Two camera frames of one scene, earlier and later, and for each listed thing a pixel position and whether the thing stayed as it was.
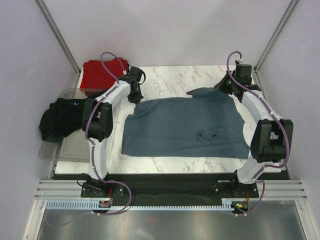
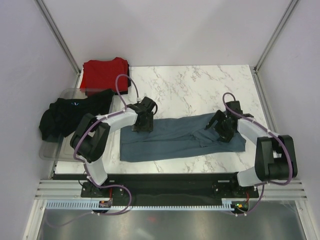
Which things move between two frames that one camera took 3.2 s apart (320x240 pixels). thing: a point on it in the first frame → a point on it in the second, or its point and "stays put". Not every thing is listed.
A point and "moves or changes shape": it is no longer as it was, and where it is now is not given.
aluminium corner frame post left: [41, 5] stays put
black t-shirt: [63, 118] stays put
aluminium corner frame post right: [273, 38] stays put
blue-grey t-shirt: [207, 125] moves or changes shape
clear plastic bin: [74, 146] stays put
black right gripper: [221, 86] → [219, 116]
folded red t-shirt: [94, 79] stays put
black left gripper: [136, 99] → [148, 127]
